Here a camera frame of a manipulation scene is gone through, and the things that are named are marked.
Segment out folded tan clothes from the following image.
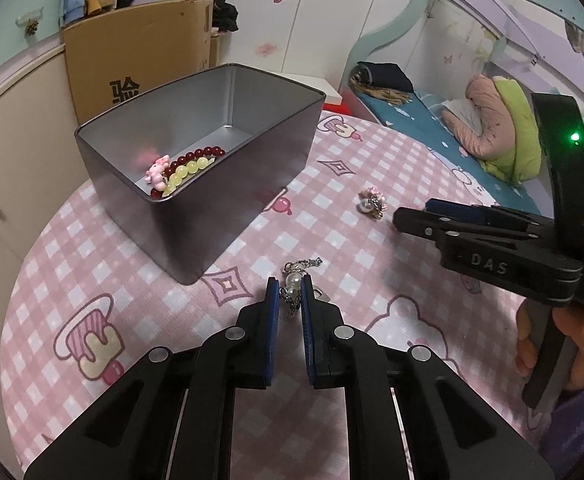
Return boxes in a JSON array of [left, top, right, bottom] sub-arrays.
[[349, 75, 413, 106]]

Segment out green blanket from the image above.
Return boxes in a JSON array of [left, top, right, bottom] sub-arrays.
[[482, 76, 543, 186]]

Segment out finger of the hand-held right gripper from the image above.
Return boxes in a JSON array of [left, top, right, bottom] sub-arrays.
[[393, 206, 545, 256], [424, 198, 555, 235]]

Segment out dark red bead bracelet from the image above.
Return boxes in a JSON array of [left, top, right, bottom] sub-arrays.
[[149, 145, 225, 198]]

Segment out teal bunk bed frame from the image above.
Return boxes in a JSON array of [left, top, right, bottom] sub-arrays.
[[347, 0, 584, 126]]

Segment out black bag behind box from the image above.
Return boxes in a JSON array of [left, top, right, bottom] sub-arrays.
[[211, 0, 239, 35]]

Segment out grey metal tin box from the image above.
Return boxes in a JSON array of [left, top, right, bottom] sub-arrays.
[[74, 62, 327, 287]]

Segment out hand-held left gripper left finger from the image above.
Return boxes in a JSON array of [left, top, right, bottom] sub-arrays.
[[22, 276, 280, 480]]

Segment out white wardrobe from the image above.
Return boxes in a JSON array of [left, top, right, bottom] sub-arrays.
[[137, 0, 428, 91]]

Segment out pink figure charm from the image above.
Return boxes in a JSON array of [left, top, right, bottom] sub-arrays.
[[144, 156, 170, 184]]

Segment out silver pearl chain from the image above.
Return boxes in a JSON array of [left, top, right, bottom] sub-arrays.
[[278, 257, 330, 317]]

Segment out white board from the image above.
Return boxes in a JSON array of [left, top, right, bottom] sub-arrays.
[[282, 72, 343, 106]]

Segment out pink plush pillow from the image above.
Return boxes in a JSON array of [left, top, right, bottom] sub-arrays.
[[442, 75, 515, 161]]

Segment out large cardboard box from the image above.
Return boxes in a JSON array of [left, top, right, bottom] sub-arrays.
[[63, 0, 214, 126]]

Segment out white pillow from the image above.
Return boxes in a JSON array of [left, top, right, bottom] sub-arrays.
[[439, 100, 478, 126]]

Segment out person's right forearm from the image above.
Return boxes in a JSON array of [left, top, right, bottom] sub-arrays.
[[537, 362, 584, 473]]

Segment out red box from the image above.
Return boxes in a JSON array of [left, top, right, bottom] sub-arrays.
[[322, 102, 358, 118]]

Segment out white counter cabinet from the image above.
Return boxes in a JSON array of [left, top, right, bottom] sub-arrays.
[[0, 42, 80, 261]]

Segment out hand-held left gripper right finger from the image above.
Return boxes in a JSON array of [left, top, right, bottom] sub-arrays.
[[299, 276, 558, 480]]

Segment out blue patterned mattress sheet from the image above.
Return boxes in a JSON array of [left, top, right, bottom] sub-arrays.
[[357, 87, 543, 216]]

